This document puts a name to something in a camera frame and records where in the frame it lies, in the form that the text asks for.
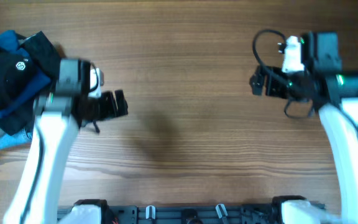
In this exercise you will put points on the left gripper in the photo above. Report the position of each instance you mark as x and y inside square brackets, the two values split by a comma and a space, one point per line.
[110, 104]

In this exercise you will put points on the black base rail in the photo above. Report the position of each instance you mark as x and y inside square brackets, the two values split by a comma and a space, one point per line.
[248, 213]

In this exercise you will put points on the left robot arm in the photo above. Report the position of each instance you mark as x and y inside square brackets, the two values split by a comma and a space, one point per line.
[59, 113]

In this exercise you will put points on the folded light blue jeans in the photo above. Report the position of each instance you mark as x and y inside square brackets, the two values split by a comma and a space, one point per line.
[20, 138]

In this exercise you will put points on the black t-shirt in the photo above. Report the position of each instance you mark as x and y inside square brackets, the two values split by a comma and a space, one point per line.
[16, 72]

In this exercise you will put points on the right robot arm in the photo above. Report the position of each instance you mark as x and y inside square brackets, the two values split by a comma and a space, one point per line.
[312, 72]

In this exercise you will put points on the folded black garment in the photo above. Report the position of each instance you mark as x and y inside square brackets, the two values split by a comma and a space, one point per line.
[22, 116]

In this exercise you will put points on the folded blue garment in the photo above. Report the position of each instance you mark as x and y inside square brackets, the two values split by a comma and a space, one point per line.
[27, 47]

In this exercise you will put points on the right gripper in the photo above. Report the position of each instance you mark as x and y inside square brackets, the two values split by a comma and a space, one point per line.
[270, 83]

